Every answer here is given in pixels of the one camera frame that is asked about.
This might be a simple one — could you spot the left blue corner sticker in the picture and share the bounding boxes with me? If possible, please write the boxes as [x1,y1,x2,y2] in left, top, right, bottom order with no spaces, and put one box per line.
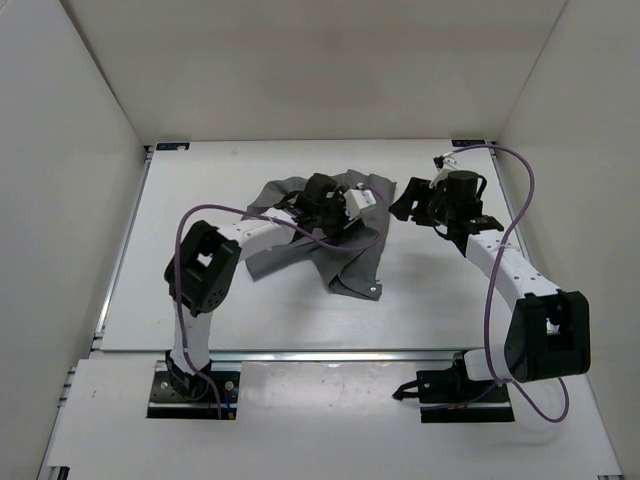
[155,142,190,151]

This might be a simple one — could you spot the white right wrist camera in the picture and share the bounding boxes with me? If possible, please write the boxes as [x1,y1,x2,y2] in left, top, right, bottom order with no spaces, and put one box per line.
[430,152,458,188]

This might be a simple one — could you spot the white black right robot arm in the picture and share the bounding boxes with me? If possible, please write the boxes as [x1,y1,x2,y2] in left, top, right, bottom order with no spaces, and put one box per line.
[389,170,591,402]

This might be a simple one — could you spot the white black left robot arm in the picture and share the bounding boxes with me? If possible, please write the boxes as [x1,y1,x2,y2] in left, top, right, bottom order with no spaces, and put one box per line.
[164,174,376,407]

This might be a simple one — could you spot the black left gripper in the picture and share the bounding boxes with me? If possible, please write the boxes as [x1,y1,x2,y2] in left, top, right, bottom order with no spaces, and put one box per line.
[316,185,364,245]

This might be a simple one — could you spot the aluminium table front rail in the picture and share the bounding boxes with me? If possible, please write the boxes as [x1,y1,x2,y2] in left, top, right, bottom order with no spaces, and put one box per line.
[89,349,469,365]

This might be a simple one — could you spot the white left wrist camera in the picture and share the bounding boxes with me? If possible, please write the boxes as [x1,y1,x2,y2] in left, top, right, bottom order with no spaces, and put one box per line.
[343,188,377,219]

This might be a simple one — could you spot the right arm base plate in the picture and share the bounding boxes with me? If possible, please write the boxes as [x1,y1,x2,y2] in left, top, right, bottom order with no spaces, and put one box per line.
[416,367,515,424]

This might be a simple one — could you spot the blue corner sticker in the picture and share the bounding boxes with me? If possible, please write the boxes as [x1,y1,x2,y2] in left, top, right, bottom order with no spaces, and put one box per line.
[451,139,485,149]
[155,142,190,151]

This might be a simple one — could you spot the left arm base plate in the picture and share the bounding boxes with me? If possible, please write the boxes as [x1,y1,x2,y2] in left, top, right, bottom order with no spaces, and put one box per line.
[147,362,241,421]

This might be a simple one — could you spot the grey pleated skirt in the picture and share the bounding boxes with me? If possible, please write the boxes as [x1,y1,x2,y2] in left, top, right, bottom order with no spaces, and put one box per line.
[245,169,396,301]

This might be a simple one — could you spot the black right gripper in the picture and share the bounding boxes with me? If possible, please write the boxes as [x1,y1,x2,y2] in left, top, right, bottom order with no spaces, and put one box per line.
[389,179,455,228]

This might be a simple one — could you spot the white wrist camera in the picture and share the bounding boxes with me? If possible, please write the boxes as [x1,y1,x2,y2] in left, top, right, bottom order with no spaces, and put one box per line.
[430,152,458,188]
[343,188,377,219]

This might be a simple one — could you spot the right blue corner sticker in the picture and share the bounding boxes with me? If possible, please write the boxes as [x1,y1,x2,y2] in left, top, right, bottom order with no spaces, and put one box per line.
[451,139,485,149]

